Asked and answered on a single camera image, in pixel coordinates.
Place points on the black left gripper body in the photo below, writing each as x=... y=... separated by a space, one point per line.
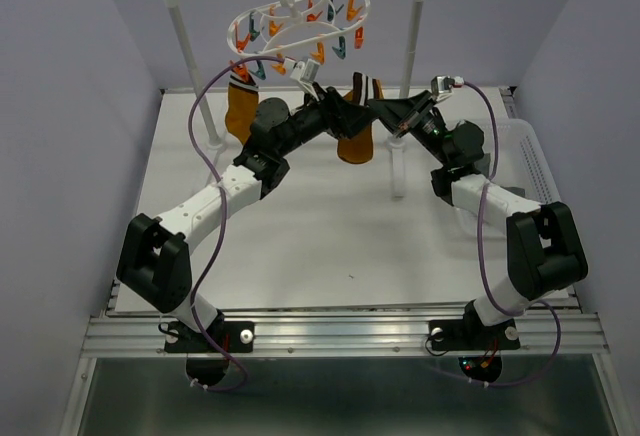
x=309 y=122

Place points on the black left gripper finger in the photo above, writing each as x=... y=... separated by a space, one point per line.
x=352 y=120
x=337 y=105

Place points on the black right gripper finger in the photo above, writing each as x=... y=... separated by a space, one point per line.
x=403 y=106
x=397 y=124

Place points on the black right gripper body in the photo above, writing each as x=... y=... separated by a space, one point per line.
x=428 y=131

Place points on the orange brown sock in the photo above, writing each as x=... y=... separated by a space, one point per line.
x=242 y=101

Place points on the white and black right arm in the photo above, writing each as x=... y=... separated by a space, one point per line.
x=543 y=248

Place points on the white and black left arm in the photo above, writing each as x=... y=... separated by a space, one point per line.
x=155 y=260

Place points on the white clip hanger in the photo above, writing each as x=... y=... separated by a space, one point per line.
x=289 y=26

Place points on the grey sock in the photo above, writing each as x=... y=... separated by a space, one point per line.
x=485 y=166

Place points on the teal clothes peg right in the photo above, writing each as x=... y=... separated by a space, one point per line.
x=340 y=49

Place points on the teal clothes peg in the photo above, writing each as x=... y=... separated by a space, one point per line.
x=340 y=49
x=259 y=72

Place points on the yellow clothes peg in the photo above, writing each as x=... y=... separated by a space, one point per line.
x=318 y=54

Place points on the orange clothes peg right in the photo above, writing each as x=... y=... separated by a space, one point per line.
x=280 y=65

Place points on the orange clothes peg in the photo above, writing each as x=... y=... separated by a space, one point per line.
x=280 y=65
x=240 y=71

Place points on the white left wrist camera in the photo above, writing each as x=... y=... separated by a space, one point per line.
x=303 y=73

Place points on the aluminium mounting rail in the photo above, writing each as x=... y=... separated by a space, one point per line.
x=348 y=332

